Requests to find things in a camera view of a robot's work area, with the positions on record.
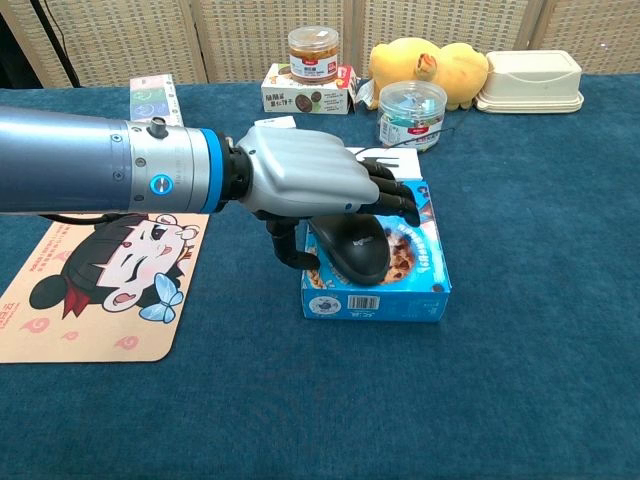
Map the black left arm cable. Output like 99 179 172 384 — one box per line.
39 212 151 226

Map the blue cereal box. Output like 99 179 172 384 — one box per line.
299 177 453 324

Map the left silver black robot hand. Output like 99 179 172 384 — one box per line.
227 124 421 269

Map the yellow plush toy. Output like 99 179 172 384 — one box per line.
357 39 490 112

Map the beige lidded lunch box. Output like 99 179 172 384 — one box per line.
473 49 585 115

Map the blue table cloth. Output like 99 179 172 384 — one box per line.
0 73 640 480

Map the wicker folding screen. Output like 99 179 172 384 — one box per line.
0 0 640 90

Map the clear jar with clips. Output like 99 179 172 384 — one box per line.
377 80 448 153

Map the black tripod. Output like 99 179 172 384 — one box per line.
29 0 81 89

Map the small white box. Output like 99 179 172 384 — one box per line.
253 115 296 130

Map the white cookie box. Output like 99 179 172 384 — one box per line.
260 62 354 116

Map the clear jar with brown snacks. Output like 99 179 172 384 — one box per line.
288 26 341 85

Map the black computer mouse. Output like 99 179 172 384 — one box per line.
307 213 391 287

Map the white box with black print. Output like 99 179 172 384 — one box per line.
344 146 421 182

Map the cartoon girl mouse pad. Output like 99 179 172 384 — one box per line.
0 212 210 364

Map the small red snack box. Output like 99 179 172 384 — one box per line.
335 64 359 104

